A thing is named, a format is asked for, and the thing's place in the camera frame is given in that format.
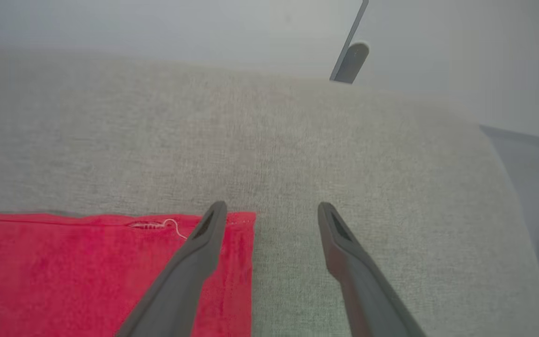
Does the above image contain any red white basketball jersey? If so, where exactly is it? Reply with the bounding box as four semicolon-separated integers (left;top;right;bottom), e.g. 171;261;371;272
0;212;257;337

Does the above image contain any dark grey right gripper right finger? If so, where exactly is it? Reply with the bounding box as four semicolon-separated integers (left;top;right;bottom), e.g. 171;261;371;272
317;202;427;337

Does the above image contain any grey door frame strip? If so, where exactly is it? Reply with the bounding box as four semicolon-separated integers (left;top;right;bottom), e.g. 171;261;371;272
329;0;370;81

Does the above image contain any grey rounded door stopper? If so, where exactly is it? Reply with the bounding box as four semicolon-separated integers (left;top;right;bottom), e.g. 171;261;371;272
334;42;370;85

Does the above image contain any grey fabric sofa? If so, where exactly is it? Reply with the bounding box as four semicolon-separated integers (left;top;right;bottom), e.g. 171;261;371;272
0;49;539;337

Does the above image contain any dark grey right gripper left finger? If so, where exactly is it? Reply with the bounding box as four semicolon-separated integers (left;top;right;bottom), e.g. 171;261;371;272
115;201;228;337

